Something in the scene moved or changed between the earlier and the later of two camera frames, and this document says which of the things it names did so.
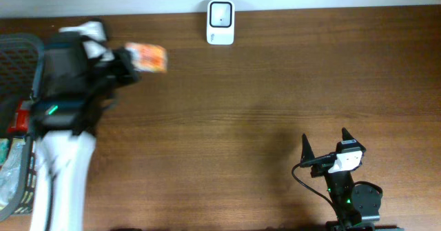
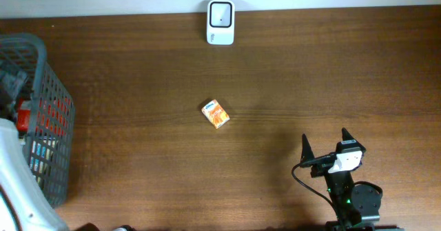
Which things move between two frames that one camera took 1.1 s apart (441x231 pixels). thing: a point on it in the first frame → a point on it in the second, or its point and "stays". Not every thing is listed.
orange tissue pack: x=148 y=58 → x=216 y=113
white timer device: x=220 y=22 stays
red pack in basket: x=22 y=121 stays
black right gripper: x=307 y=153 stays
